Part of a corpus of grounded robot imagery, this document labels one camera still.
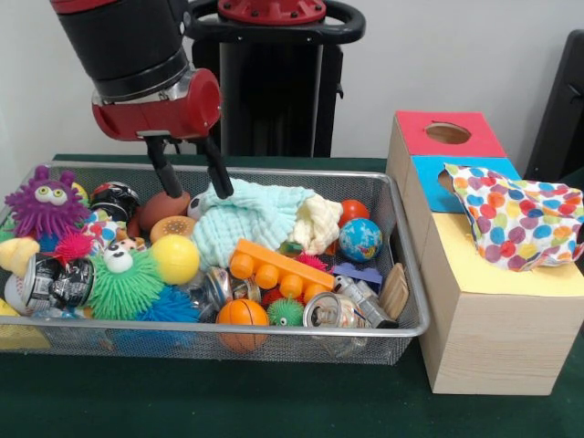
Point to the green spiky ball with eyes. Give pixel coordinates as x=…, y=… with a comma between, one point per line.
x=123, y=285

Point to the orange building block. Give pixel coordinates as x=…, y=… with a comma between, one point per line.
x=274, y=265

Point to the small orange basketball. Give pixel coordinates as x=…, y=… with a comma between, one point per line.
x=242, y=317

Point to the shallow clear bin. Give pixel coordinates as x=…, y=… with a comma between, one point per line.
x=401, y=301

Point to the crushed silver can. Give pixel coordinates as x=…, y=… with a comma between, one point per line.
x=333, y=312

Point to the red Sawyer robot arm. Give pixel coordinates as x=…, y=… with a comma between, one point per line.
x=123, y=41

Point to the wooden box with three holes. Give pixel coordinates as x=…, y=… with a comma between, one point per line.
x=493, y=328

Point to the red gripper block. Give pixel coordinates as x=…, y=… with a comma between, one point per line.
x=169, y=114

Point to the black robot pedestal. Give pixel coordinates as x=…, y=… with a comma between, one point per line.
x=274, y=100

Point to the yellow ball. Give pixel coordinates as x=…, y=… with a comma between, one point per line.
x=175, y=260

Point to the purple spiky monster toy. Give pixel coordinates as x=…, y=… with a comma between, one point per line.
x=44, y=205

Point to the light teal cloth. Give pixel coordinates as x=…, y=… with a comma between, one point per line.
x=242, y=219

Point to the dark green table cloth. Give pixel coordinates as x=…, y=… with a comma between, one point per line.
x=228, y=401

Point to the colourful patterned cloth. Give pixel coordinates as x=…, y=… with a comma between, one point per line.
x=516, y=224

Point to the blue globe ball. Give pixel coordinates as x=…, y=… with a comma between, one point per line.
x=360, y=239

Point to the cream yellow cloth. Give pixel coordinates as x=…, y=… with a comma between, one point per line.
x=319, y=224

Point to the small brown football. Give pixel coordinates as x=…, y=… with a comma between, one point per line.
x=160, y=212

